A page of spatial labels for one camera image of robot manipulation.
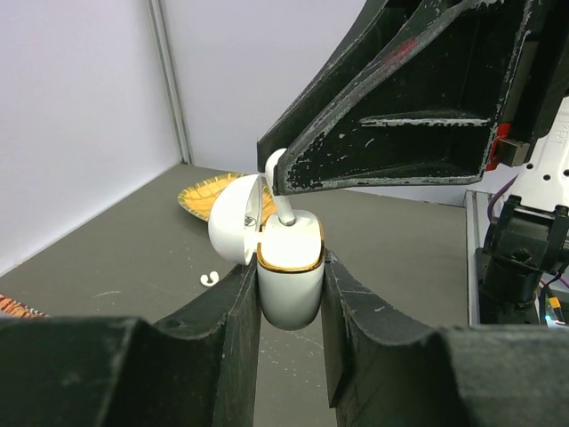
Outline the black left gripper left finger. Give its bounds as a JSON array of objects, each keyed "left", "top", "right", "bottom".
[{"left": 1, "top": 265, "right": 260, "bottom": 426}]

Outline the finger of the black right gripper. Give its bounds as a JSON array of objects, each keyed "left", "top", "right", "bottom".
[{"left": 257, "top": 1, "right": 449, "bottom": 173}]

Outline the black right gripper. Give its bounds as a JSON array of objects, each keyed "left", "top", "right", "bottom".
[{"left": 271, "top": 1, "right": 568, "bottom": 195}]

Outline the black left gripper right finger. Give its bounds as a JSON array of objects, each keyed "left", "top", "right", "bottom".
[{"left": 321, "top": 252, "right": 568, "bottom": 426}]

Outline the white earbud charging case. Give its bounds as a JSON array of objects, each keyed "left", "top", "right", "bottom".
[{"left": 208, "top": 175, "right": 325, "bottom": 331}]

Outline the white earbud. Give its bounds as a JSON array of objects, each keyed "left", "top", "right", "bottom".
[
  {"left": 264, "top": 148, "right": 298, "bottom": 226},
  {"left": 200, "top": 271, "right": 220, "bottom": 287}
]

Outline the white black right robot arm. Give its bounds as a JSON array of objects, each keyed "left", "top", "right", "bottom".
[{"left": 257, "top": 1, "right": 568, "bottom": 324}]

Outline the yellow woven leaf dish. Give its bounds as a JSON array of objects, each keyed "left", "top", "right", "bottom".
[{"left": 177, "top": 172, "right": 276, "bottom": 224}]

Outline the colourful patchwork placemat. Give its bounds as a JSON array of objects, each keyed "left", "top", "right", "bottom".
[{"left": 0, "top": 294, "right": 46, "bottom": 318}]

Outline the aluminium frame rail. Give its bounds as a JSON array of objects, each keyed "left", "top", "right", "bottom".
[{"left": 147, "top": 0, "right": 193, "bottom": 165}]

